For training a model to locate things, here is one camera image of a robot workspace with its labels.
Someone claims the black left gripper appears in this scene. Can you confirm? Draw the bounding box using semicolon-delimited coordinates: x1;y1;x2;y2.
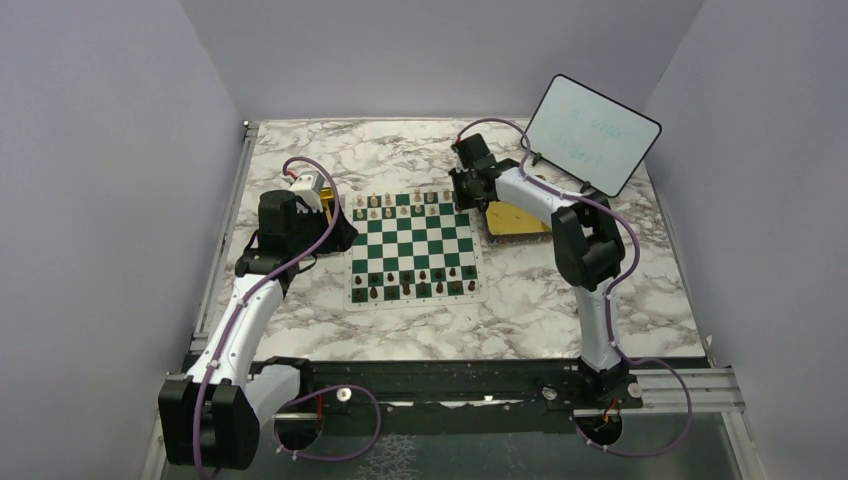
289;199;359;255

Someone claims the gold metal tin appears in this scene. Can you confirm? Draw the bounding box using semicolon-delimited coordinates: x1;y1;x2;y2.
482;201;553;245
320;187;336;215

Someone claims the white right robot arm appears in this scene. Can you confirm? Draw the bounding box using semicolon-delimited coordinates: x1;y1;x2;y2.
449;134;628;407

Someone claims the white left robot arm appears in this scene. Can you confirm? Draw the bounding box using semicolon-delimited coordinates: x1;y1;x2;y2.
158;190;358;474

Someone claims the green white chess board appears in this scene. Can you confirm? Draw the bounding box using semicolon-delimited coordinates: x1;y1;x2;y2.
344;187;488;312

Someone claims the small whiteboard on stand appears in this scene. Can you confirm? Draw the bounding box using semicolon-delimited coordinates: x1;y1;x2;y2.
521;74;662;197

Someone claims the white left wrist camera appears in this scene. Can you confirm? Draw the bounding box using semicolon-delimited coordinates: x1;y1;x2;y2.
288;170;325;214

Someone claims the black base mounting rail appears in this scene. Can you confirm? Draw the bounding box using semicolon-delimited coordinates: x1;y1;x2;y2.
249;357;643;437

